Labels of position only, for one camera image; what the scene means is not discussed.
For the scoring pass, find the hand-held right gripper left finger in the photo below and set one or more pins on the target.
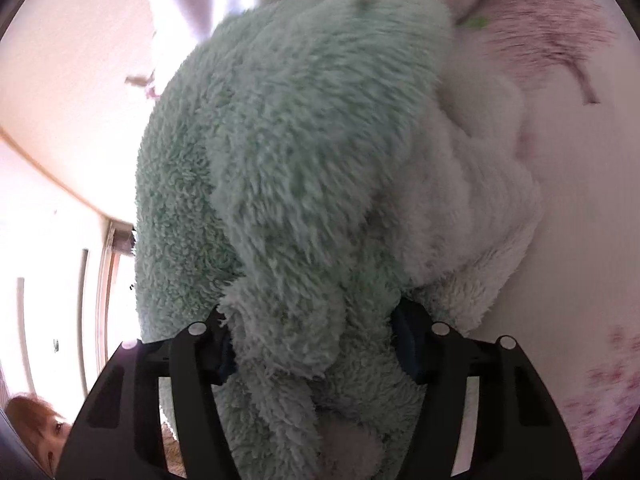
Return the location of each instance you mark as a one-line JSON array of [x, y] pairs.
[[225, 360]]

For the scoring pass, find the green fleece garment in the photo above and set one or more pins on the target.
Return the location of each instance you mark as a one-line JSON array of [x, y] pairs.
[[300, 160]]

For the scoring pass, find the window frame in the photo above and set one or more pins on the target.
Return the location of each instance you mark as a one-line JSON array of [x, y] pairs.
[[102, 285]]

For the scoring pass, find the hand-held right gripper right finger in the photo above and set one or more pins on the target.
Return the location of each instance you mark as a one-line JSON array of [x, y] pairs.
[[402, 347]]

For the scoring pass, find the pink floral bed sheet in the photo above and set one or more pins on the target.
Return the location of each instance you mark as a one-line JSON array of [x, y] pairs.
[[575, 210]]

